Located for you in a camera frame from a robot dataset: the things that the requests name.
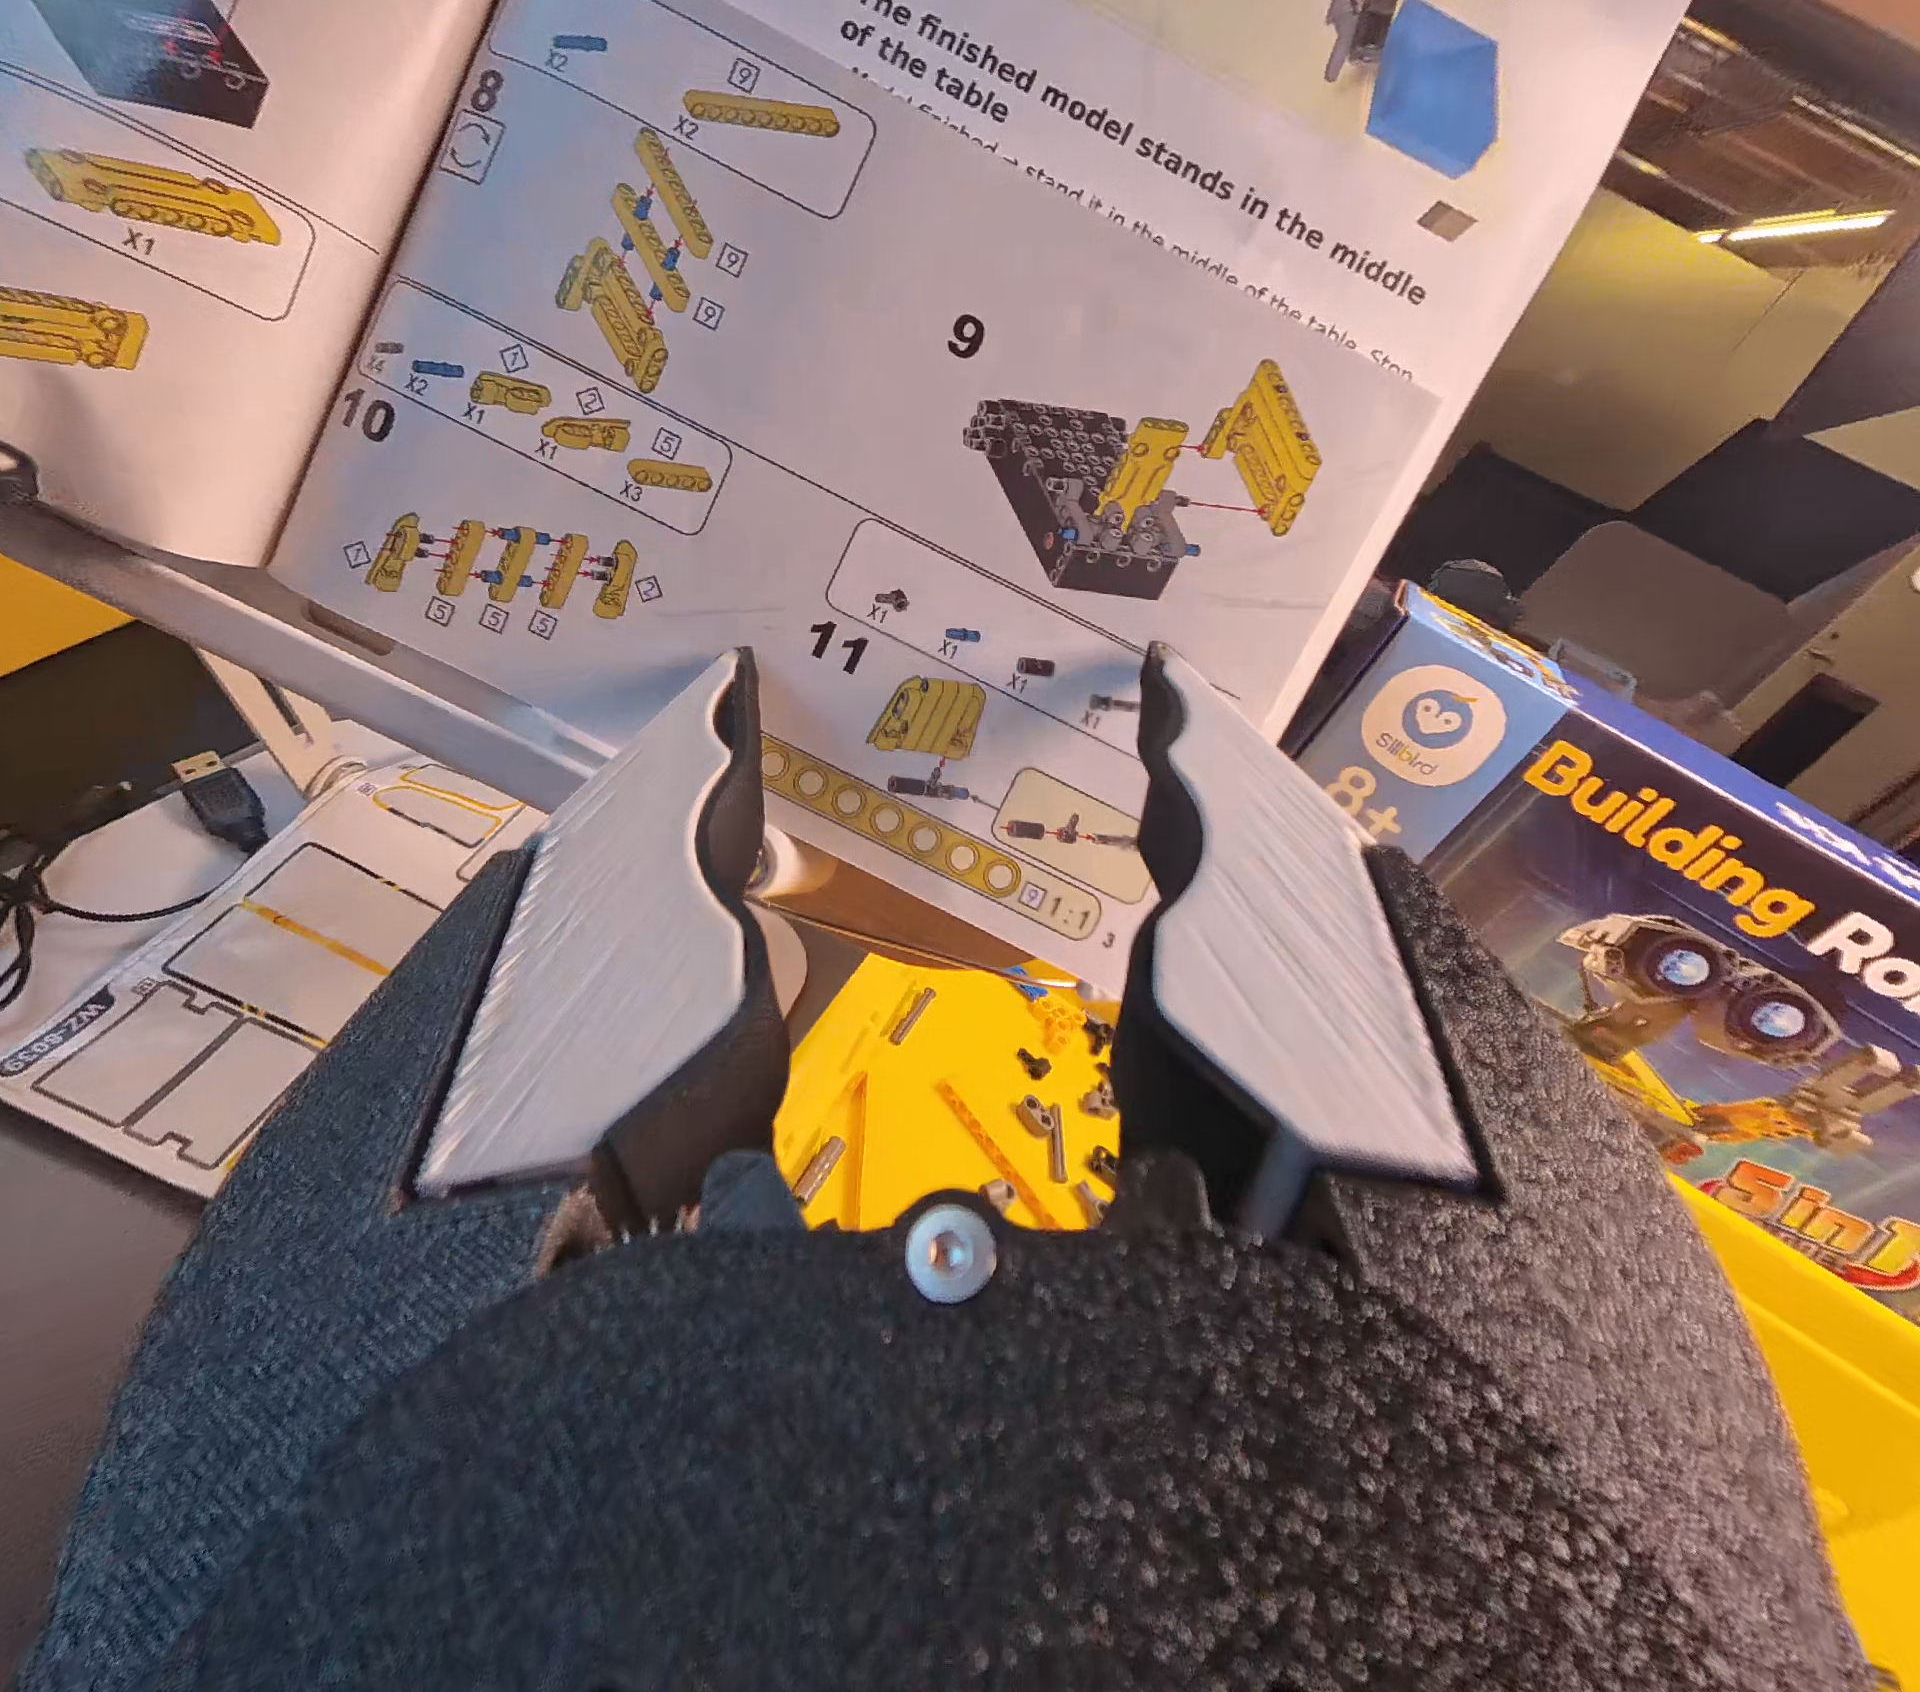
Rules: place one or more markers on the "open instruction booklet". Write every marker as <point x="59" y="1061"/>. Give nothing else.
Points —
<point x="780" y="403"/>

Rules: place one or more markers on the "printed task sheet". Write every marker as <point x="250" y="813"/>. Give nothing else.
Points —
<point x="1201" y="117"/>

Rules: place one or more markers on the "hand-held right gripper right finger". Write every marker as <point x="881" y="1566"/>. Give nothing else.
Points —
<point x="1290" y="973"/>

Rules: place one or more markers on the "blue toy kit box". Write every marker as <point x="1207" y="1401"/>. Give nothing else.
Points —
<point x="1651" y="912"/>

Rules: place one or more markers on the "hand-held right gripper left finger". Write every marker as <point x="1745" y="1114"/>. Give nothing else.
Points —
<point x="630" y="973"/>

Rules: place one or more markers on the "black box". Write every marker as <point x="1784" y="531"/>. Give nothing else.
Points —
<point x="91" y="703"/>

